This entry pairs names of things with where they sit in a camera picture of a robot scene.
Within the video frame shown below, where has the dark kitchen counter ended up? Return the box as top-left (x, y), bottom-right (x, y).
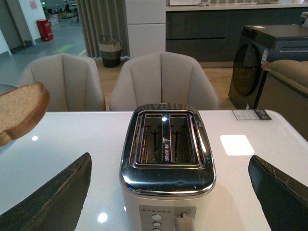
top-left (166, 5), bottom-right (308, 62)

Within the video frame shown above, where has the dark washing machine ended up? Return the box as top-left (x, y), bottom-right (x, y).
top-left (228, 24), bottom-right (308, 110)

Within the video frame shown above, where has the blue round plate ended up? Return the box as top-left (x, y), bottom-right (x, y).
top-left (0, 83), bottom-right (18, 95)

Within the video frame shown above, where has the grey curtain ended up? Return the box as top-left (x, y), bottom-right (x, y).
top-left (77, 0), bottom-right (129, 58)

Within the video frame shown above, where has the beige right chair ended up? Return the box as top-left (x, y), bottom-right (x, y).
top-left (109, 52), bottom-right (219, 111)

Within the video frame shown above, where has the beige left chair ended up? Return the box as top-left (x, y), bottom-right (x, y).
top-left (16, 53), bottom-right (106, 112)

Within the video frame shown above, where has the silver two-slot toaster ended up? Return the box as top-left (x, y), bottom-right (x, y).
top-left (119, 103), bottom-right (216, 231)

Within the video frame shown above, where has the brown bread slice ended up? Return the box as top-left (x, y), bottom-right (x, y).
top-left (0, 82), bottom-right (50, 147)

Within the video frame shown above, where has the white microwave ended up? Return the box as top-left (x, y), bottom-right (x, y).
top-left (169, 0), bottom-right (202, 6)

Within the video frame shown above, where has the beige chair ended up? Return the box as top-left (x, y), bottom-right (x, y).
top-left (109, 52), bottom-right (219, 111)
top-left (16, 53), bottom-right (106, 112)

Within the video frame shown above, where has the woven laundry basket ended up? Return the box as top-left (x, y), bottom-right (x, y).
top-left (99, 35), bottom-right (122, 68)

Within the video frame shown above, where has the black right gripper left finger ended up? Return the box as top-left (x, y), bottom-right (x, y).
top-left (0, 153), bottom-right (92, 231)

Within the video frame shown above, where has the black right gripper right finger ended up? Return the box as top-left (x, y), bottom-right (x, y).
top-left (248, 155), bottom-right (308, 231)

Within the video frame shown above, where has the black label sticker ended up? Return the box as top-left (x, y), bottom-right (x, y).
top-left (232, 109), bottom-right (271, 120)

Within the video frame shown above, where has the red bin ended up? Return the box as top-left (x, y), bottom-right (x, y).
top-left (36, 19), bottom-right (53, 41)

